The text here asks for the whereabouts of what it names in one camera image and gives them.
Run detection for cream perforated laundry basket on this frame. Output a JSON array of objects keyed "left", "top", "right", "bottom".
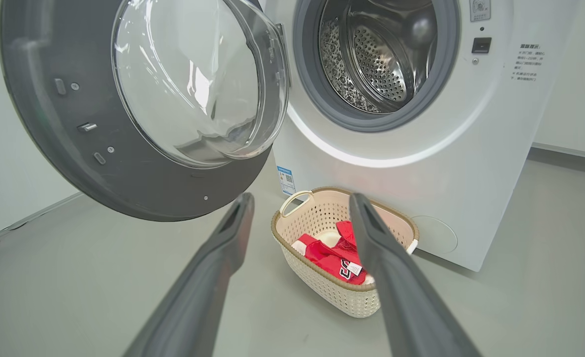
[{"left": 271, "top": 186, "right": 419, "bottom": 318}]

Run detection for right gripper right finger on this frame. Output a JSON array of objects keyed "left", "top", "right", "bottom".
[{"left": 349, "top": 192, "right": 481, "bottom": 357}]

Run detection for red jersey white trim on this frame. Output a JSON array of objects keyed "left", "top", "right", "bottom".
[{"left": 292, "top": 221, "right": 375, "bottom": 286}]

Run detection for white partition panel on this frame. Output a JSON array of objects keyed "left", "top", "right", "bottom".
[{"left": 533, "top": 0, "right": 585, "bottom": 163}]

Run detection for white front-load washing machine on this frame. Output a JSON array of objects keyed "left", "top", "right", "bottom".
[{"left": 260, "top": 0, "right": 578, "bottom": 272}]

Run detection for blue energy label sticker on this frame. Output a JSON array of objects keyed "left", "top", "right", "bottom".
[{"left": 277, "top": 166, "right": 297, "bottom": 196}]

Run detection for round dark washing machine door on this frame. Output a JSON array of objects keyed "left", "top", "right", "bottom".
[{"left": 0, "top": 0, "right": 290, "bottom": 222}]

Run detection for small grey info sticker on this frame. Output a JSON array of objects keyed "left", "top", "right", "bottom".
[{"left": 469, "top": 0, "right": 492, "bottom": 22}]

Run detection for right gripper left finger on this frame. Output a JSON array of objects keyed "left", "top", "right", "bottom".
[{"left": 124, "top": 192, "right": 256, "bottom": 357}]

